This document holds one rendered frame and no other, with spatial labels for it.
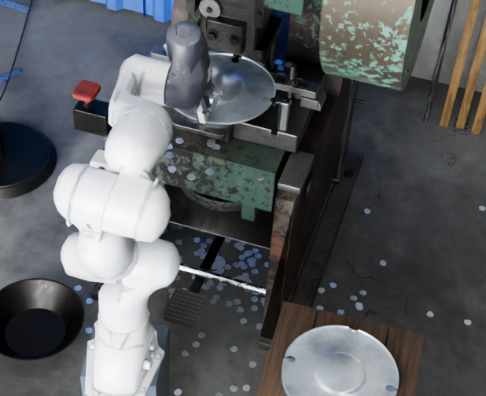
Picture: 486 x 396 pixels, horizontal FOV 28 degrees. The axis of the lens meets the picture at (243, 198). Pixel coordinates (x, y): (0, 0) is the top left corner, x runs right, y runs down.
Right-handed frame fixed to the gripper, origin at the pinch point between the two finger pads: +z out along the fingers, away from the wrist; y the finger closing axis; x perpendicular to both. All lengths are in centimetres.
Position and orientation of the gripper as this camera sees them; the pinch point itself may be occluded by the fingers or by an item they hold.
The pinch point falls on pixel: (203, 112)
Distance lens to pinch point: 243.7
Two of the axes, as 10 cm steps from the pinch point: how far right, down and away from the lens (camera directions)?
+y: 9.6, 2.4, -1.6
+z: 0.6, 3.6, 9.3
